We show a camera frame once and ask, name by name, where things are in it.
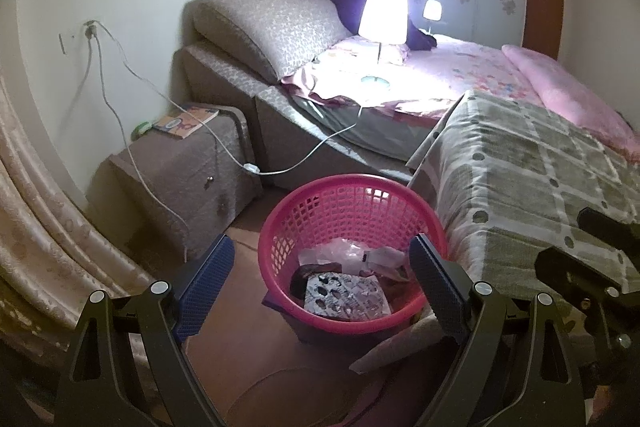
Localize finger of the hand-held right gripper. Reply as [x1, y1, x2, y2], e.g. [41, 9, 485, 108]
[534, 247, 627, 309]
[577, 207, 640, 258]

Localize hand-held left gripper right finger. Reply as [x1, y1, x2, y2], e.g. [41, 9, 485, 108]
[407, 233, 588, 427]

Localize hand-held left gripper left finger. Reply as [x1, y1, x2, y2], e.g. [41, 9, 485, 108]
[54, 234, 236, 427]

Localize silver blister pack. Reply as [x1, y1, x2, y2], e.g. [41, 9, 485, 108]
[304, 273, 391, 320]

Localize dark wrapper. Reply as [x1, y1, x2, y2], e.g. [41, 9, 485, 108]
[290, 262, 341, 300]

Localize clear plastic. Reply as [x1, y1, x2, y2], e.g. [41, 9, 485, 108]
[312, 237, 396, 278]

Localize pink plastic basket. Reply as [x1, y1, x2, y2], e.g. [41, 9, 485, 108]
[258, 174, 449, 335]

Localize grey checked blanket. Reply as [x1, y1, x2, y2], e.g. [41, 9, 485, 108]
[350, 89, 640, 373]

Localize grey nightstand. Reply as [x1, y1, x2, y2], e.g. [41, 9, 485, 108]
[85, 104, 263, 258]

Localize pink quilt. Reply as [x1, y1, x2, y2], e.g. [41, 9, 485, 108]
[501, 44, 640, 162]

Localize colourful book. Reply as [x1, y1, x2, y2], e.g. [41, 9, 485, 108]
[152, 104, 221, 140]

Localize beige patterned curtain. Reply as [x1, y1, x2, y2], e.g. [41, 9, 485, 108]
[0, 72, 156, 358]

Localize grey upholstered bed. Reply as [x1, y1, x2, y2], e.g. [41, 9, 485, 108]
[171, 42, 416, 188]

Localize pink floral bed sheet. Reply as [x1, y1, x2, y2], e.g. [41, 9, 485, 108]
[282, 32, 543, 118]

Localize brown wooden door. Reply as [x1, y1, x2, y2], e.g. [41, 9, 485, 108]
[522, 0, 566, 60]

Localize pink floral pillow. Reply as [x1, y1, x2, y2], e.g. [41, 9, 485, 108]
[335, 38, 411, 68]

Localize grey headboard cushion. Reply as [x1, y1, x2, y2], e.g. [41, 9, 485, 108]
[192, 0, 351, 82]

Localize white table lamp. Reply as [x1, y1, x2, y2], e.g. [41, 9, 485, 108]
[358, 0, 408, 90]

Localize white lamp cable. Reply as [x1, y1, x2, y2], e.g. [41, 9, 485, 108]
[92, 22, 363, 175]

